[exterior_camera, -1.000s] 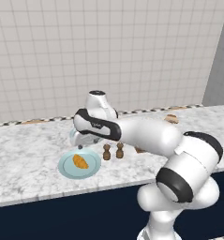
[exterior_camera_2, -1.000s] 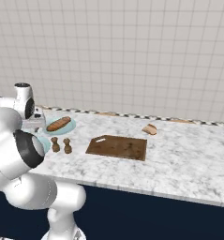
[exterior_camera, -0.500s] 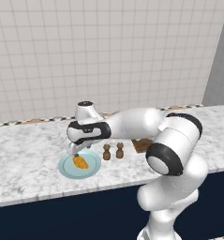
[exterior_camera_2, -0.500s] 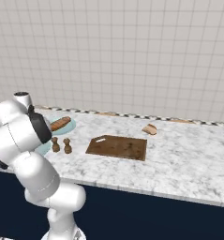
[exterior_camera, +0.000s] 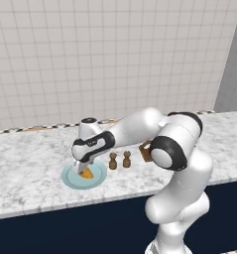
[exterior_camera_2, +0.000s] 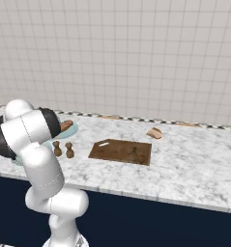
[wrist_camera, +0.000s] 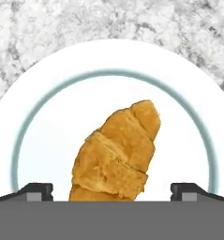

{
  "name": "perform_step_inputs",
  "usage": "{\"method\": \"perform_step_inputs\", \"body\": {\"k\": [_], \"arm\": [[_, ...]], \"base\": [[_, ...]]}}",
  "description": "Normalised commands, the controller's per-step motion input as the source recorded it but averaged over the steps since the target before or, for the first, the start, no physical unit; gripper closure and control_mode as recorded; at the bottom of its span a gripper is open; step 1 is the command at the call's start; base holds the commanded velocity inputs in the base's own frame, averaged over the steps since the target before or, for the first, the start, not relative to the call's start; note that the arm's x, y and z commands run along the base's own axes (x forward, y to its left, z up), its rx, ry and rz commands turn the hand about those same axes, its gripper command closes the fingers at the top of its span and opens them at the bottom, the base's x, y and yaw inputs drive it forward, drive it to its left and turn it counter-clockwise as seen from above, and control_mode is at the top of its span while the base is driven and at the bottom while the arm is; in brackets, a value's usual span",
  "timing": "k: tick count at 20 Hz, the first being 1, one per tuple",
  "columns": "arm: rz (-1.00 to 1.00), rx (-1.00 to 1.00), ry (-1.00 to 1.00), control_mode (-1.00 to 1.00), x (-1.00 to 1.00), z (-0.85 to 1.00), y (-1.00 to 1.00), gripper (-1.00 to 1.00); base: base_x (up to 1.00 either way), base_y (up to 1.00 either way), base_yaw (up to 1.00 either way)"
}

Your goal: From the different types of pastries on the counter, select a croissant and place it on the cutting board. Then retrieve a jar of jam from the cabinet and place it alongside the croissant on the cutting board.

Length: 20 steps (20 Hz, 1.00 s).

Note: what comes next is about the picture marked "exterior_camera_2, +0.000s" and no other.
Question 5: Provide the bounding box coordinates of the brown pastry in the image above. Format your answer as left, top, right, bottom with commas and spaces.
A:
59, 119, 74, 132

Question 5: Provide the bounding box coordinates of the tan croissant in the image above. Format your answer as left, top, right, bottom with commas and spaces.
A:
146, 126, 163, 140

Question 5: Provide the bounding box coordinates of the dark blue base cabinet run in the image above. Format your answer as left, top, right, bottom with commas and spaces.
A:
0, 175, 231, 247

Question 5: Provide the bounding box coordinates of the pale blue plate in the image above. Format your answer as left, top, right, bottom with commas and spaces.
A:
11, 119, 79, 167

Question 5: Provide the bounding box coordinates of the brown wooden cutting board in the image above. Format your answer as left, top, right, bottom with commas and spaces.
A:
88, 138, 153, 167

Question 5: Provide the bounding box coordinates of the brown wooden pepper mill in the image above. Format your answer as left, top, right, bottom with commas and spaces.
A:
65, 141, 75, 159
52, 140, 63, 158

